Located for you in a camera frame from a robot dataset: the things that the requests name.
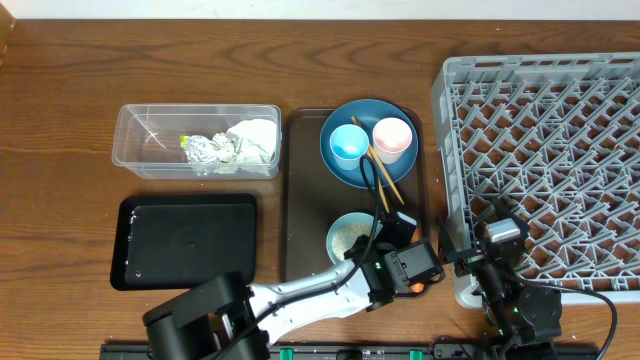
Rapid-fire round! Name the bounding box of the orange carrot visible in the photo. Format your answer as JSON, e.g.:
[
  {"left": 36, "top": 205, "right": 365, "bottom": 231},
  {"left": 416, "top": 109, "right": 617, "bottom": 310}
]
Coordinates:
[{"left": 410, "top": 283, "right": 425, "bottom": 294}]

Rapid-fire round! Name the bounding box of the light blue bowl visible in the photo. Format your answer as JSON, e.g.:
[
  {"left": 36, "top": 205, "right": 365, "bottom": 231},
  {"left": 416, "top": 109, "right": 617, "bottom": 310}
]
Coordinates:
[{"left": 326, "top": 212, "right": 374, "bottom": 264}]

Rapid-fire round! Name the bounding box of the wooden chopstick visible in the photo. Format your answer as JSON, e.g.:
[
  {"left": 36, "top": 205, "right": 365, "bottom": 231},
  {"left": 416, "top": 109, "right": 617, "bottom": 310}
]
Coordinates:
[
  {"left": 368, "top": 144, "right": 405, "bottom": 205},
  {"left": 351, "top": 116, "right": 390, "bottom": 216}
]

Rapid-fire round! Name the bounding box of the white napkin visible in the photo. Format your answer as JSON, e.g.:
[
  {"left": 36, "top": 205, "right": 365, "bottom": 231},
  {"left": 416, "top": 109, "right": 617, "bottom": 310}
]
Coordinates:
[{"left": 211, "top": 119, "right": 277, "bottom": 176}]

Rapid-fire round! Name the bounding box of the foil snack wrapper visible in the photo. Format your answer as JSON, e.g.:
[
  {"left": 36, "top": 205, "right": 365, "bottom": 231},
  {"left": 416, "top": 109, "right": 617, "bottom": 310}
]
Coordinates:
[{"left": 180, "top": 135, "right": 220, "bottom": 164}]

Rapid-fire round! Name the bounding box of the white rice pile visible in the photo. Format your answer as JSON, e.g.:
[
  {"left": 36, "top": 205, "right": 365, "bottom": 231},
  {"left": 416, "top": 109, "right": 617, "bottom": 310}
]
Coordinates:
[{"left": 332, "top": 224, "right": 371, "bottom": 261}]

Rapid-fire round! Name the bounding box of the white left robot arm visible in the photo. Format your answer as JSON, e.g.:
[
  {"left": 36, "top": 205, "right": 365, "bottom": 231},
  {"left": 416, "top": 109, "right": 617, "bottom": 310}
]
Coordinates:
[{"left": 142, "top": 235, "right": 444, "bottom": 359}]

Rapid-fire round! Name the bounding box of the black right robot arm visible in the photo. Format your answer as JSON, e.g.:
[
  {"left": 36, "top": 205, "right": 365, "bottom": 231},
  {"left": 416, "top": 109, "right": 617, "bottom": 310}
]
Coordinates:
[{"left": 437, "top": 199, "right": 562, "bottom": 359}]

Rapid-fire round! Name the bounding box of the grey dishwasher rack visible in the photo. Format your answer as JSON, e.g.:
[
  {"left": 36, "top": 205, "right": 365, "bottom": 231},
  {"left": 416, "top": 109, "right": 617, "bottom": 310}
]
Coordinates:
[{"left": 431, "top": 52, "right": 639, "bottom": 305}]

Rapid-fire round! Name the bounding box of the brown serving tray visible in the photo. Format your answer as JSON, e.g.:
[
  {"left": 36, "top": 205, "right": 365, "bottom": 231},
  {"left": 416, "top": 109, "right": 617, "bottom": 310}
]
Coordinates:
[{"left": 280, "top": 109, "right": 429, "bottom": 281}]

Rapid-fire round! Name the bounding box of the pink cup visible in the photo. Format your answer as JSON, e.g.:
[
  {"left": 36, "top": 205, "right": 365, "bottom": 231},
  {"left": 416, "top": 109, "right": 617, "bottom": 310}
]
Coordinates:
[{"left": 372, "top": 117, "right": 413, "bottom": 164}]

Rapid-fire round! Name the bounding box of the light blue cup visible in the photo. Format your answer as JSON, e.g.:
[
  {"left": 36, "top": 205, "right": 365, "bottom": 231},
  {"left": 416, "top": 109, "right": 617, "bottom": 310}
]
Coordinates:
[{"left": 329, "top": 124, "right": 369, "bottom": 171}]

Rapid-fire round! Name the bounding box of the dark blue plate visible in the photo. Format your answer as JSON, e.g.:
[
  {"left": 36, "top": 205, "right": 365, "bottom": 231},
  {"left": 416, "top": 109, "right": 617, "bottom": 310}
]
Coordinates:
[{"left": 319, "top": 98, "right": 420, "bottom": 190}]

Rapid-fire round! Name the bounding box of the black tray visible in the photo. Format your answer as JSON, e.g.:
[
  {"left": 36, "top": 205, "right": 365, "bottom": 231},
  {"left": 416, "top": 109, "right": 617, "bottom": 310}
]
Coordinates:
[{"left": 110, "top": 193, "right": 258, "bottom": 291}]

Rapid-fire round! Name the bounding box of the clear plastic bin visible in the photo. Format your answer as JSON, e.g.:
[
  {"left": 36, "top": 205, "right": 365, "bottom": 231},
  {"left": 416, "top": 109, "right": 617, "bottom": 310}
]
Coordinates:
[{"left": 112, "top": 104, "right": 282, "bottom": 179}]

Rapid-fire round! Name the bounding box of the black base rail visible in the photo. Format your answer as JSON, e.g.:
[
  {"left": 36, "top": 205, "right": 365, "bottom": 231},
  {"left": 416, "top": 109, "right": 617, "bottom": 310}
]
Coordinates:
[{"left": 99, "top": 338, "right": 599, "bottom": 360}]

